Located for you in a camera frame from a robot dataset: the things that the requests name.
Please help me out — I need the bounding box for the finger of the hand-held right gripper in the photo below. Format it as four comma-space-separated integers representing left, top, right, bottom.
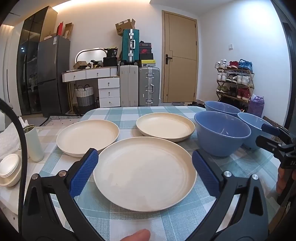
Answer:
261, 124, 292, 144
255, 136, 286, 159

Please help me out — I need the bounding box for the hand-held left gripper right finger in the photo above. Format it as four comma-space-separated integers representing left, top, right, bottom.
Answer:
191, 149, 270, 241

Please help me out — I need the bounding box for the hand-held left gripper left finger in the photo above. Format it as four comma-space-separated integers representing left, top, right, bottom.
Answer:
22, 148, 104, 241

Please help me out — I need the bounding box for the dark blue bowl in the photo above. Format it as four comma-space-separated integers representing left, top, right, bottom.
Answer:
194, 111, 252, 157

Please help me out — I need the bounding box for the medium blue bowl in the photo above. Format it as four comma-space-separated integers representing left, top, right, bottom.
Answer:
204, 100, 241, 118

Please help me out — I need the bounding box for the cream round plate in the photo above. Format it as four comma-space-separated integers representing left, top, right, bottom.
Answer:
57, 119, 120, 157
136, 113, 196, 142
93, 137, 197, 212

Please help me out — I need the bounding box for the stack of white small bowls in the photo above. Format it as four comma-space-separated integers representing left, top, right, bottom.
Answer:
0, 153, 22, 187

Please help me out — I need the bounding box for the person's right hand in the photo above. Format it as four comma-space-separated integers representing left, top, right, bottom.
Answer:
276, 166, 288, 196

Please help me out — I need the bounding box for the person's left hand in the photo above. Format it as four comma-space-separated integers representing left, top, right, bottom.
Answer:
120, 228, 151, 241

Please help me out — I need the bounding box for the light blue bowl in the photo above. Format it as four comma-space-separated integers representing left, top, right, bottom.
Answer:
237, 112, 277, 151

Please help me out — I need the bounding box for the purple plastic bag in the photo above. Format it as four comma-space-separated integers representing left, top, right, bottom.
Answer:
250, 94, 264, 117

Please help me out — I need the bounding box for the wooden shoe rack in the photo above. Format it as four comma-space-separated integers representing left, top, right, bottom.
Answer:
216, 67, 255, 102

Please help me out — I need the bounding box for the black white patterned rug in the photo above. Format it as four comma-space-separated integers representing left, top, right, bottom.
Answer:
40, 115, 86, 127

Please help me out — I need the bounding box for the mint green tumbler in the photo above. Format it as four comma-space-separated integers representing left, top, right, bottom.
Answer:
24, 125, 44, 162

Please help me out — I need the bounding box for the shoe rack with shoes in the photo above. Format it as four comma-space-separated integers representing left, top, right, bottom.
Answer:
215, 59, 253, 99

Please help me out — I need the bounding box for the woven grey white basket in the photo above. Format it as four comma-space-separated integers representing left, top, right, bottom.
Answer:
76, 85, 96, 107

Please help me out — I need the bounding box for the white dressing table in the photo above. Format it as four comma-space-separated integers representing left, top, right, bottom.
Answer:
62, 66, 121, 108

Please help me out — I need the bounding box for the beige suitcase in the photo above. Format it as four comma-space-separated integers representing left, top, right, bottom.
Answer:
120, 65, 139, 107

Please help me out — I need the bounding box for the dark grey refrigerator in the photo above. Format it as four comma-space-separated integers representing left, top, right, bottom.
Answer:
37, 36, 71, 116

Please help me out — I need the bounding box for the silver suitcase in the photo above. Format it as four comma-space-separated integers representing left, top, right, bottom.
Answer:
138, 67, 160, 106

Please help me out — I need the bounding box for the tan wooden door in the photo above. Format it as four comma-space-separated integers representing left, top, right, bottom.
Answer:
162, 10, 198, 103

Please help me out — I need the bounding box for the arched mirror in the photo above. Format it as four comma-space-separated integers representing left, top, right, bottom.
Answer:
76, 47, 107, 64

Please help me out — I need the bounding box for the tall dark glass cabinet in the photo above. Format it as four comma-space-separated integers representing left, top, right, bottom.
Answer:
17, 6, 58, 116

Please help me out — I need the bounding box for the white wardrobe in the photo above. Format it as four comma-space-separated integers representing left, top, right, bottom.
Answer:
3, 25, 23, 105

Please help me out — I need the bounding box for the teal suitcase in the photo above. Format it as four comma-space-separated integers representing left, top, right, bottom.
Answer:
122, 29, 140, 65

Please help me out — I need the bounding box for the flat cardboard piece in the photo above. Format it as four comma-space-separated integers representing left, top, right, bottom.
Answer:
64, 23, 74, 40

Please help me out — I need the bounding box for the open cardboard box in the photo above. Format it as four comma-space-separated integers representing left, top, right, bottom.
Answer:
115, 19, 136, 36

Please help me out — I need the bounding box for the black cable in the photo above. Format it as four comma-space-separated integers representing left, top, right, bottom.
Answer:
0, 98, 29, 223

